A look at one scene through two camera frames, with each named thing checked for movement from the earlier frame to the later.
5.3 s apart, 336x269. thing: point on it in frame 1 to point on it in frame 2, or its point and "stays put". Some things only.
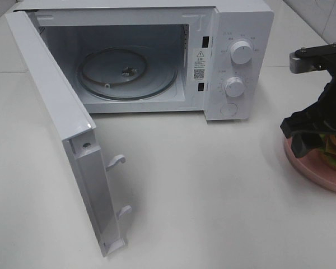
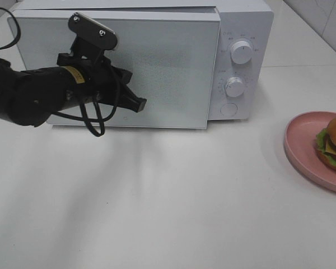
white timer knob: x=234 y=87 stays put
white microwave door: x=78 y=131 to x=172 y=54
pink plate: x=315 y=167 stays put
